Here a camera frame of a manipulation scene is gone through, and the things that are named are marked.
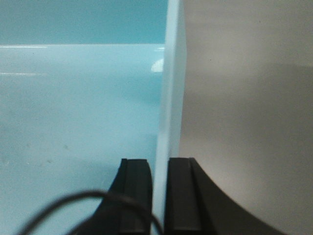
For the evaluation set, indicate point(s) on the light blue plastic bin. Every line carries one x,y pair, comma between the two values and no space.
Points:
84,84

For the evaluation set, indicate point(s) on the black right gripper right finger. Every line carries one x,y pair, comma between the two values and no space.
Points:
195,205

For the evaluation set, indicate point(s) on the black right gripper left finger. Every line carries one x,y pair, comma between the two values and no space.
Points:
134,180

